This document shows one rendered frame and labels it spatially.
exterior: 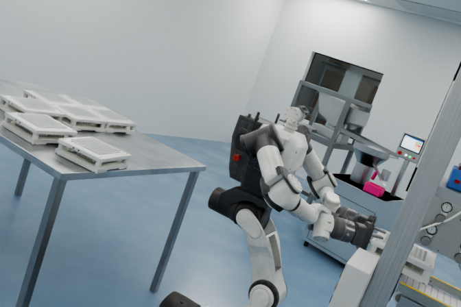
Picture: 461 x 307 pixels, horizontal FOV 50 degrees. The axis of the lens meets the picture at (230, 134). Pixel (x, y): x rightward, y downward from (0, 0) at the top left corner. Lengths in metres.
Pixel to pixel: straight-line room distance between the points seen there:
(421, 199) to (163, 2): 5.92
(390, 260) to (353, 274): 0.13
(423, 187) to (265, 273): 1.16
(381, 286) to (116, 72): 5.70
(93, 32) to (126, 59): 0.64
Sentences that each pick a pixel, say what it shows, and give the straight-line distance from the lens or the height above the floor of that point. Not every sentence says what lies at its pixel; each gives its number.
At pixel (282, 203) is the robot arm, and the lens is 1.83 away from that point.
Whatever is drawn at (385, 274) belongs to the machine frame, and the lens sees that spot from 1.36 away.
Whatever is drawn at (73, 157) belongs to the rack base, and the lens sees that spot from 2.33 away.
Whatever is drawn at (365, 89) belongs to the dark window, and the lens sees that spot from 7.91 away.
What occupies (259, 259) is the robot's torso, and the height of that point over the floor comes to 0.74.
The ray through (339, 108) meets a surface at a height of 1.34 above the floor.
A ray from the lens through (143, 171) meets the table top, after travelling 2.54.
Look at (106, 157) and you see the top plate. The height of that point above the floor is 0.94.
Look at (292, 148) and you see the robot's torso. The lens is 2.12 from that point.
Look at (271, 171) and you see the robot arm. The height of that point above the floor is 1.20.
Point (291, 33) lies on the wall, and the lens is 8.62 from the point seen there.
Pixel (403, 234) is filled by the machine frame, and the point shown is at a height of 1.29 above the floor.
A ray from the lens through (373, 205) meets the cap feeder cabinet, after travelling 4.71.
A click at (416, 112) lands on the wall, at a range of 7.49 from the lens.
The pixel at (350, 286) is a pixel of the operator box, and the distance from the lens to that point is 1.27.
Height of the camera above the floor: 1.58
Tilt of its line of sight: 9 degrees down
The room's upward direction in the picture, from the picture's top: 20 degrees clockwise
